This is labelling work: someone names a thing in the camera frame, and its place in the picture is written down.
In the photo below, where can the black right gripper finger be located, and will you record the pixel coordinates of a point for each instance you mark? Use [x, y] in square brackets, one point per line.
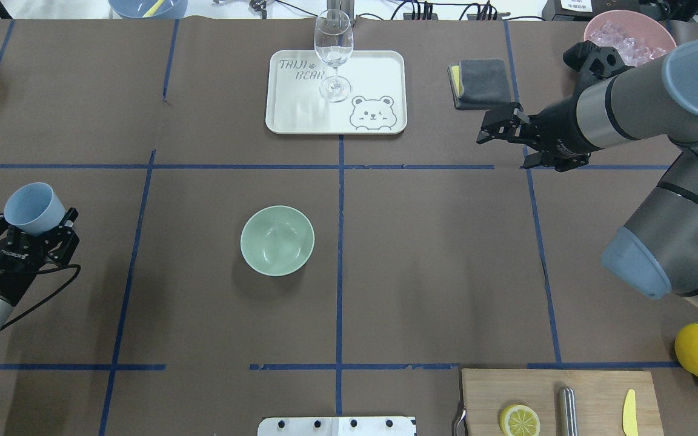
[485, 136]
[507, 118]

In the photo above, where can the lemon half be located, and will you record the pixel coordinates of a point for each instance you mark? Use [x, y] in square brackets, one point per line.
[519, 419]

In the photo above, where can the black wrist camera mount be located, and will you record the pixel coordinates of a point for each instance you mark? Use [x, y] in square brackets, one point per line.
[594, 62]

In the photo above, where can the blue bowl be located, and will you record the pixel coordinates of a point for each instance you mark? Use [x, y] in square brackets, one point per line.
[136, 9]

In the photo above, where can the grey folded cloth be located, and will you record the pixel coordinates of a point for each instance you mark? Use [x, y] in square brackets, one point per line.
[479, 84]

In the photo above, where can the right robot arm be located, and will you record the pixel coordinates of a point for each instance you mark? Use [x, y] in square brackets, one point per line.
[627, 112]

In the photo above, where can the light blue plastic cup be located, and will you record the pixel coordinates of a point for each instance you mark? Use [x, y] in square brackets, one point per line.
[34, 209]

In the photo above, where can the wooden cutting board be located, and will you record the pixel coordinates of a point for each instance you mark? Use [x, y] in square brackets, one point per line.
[598, 399]

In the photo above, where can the pink bowl with ice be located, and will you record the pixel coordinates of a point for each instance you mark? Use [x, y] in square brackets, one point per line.
[638, 38]

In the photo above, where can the clear wine glass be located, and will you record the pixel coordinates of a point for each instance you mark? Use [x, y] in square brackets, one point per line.
[333, 42]

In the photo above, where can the green bowl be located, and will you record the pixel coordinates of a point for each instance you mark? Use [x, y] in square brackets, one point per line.
[277, 241]

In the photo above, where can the yellow plastic fork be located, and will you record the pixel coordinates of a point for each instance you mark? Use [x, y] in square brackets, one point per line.
[153, 9]

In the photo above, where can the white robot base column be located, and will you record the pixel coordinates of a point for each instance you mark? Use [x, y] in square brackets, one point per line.
[357, 425]

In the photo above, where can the yellow plastic knife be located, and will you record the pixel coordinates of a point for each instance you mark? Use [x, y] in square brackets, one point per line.
[629, 414]

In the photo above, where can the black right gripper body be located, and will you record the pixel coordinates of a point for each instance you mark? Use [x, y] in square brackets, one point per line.
[558, 128]

